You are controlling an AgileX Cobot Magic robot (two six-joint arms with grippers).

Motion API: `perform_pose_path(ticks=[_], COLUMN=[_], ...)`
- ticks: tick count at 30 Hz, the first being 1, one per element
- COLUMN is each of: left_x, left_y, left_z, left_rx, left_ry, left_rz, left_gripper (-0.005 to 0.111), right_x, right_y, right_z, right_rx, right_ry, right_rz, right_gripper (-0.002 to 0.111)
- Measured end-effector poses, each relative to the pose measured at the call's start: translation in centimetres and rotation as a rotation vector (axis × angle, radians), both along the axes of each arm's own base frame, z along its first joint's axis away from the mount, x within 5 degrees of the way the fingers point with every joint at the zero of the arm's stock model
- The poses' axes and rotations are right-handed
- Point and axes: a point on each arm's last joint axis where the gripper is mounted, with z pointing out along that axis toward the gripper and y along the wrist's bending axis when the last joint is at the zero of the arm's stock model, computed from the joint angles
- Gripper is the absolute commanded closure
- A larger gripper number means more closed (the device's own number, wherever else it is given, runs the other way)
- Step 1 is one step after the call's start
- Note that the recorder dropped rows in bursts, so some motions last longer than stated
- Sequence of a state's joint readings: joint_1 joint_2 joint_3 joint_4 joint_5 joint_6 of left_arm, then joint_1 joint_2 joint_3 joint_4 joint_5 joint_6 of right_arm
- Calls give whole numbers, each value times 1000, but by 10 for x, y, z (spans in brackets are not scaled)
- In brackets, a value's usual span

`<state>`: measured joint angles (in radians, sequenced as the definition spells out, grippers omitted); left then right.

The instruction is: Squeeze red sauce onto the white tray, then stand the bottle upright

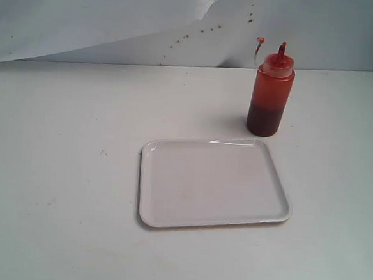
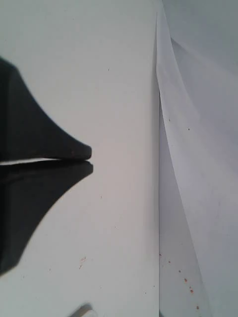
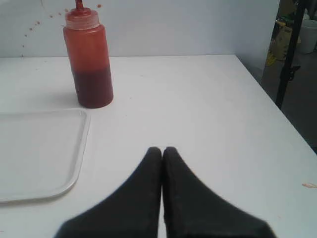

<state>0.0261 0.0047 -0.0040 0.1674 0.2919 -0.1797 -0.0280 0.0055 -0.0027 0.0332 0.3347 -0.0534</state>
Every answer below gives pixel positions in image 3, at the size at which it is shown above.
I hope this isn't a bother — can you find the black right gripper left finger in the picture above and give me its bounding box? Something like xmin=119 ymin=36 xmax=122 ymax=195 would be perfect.
xmin=55 ymin=147 xmax=162 ymax=238

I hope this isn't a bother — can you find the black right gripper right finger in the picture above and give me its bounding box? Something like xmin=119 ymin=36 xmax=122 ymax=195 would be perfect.
xmin=162 ymin=147 xmax=275 ymax=238

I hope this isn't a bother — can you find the red ketchup squeeze bottle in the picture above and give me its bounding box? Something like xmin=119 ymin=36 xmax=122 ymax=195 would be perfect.
xmin=63 ymin=0 xmax=113 ymax=109

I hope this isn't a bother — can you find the white rectangular plastic tray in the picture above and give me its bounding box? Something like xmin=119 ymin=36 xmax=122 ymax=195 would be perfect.
xmin=0 ymin=109 xmax=91 ymax=204

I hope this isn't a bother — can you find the yellow bag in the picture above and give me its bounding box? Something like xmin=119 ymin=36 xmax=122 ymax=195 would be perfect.
xmin=265 ymin=16 xmax=292 ymax=66

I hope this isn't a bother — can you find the white bucket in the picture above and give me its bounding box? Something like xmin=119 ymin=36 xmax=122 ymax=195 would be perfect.
xmin=298 ymin=19 xmax=317 ymax=54

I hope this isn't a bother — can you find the black tripod pole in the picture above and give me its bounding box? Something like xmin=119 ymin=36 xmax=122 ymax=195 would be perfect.
xmin=275 ymin=0 xmax=307 ymax=110

